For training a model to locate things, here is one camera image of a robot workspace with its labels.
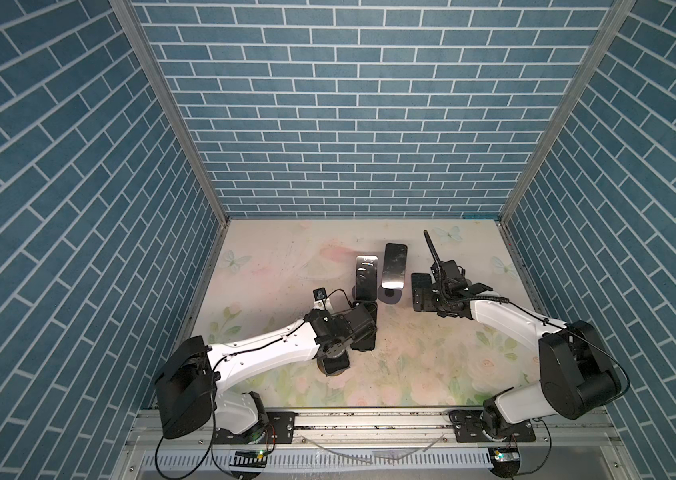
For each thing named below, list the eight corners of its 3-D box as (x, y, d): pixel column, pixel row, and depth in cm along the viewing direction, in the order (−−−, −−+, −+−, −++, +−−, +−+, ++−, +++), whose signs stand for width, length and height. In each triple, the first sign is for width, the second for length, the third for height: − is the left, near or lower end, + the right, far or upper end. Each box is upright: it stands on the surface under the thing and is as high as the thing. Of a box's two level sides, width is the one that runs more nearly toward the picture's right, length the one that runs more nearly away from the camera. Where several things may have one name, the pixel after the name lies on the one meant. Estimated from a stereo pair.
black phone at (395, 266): (380, 297, 100) (384, 271, 89) (382, 269, 108) (386, 242, 97) (400, 299, 100) (406, 274, 89) (401, 271, 107) (407, 244, 96)
